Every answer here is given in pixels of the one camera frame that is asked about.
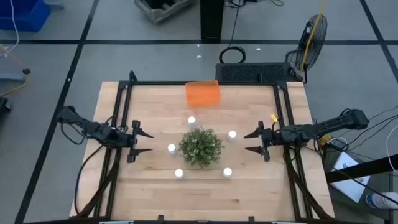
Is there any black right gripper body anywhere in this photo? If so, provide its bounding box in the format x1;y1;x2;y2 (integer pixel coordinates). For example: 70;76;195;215
257;121;282;162

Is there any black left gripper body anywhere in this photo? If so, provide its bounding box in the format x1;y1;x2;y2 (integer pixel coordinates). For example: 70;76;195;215
113;119;141;164

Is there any orange plastic basket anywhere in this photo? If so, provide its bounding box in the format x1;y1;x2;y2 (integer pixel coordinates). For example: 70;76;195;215
185;80;221;108

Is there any green artificial plant black pot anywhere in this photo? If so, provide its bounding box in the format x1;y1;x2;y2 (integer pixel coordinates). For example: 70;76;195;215
178;126;225;169

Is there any black power adapter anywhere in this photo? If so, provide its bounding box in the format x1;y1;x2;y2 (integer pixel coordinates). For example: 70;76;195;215
328;136;349;151

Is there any white cardboard box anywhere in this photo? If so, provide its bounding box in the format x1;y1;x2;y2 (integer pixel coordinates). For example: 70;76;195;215
329;151;371;203

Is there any black metal beam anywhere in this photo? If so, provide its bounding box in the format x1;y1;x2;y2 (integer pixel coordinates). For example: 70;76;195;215
325;154;398;184

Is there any black floor fan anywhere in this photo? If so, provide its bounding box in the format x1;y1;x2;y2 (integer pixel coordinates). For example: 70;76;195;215
285;14;328;84

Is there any grey moulded crate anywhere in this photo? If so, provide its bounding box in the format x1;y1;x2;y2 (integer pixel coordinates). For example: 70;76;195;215
134;0;197;24

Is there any black floor object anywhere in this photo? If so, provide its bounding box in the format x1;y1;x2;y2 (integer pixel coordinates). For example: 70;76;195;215
0;96;12;113

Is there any grey stand base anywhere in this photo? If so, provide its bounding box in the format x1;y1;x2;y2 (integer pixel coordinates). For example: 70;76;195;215
0;72;27;84

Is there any blue plastic bin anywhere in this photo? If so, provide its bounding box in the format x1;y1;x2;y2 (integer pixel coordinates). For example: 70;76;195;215
0;0;51;32

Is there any black metal table frame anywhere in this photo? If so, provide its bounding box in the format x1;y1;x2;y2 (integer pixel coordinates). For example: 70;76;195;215
73;70;335;224

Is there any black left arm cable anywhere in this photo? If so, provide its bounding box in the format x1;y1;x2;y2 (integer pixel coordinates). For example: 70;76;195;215
73;143;106;216

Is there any white floor cable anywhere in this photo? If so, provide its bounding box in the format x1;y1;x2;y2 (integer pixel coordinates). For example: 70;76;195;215
0;0;20;58
385;124;398;174

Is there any black square post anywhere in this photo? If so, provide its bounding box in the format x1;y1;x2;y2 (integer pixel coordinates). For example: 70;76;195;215
200;0;224;44

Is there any yellow floor cable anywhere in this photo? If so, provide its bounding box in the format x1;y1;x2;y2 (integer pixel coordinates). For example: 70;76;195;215
0;43;29;97

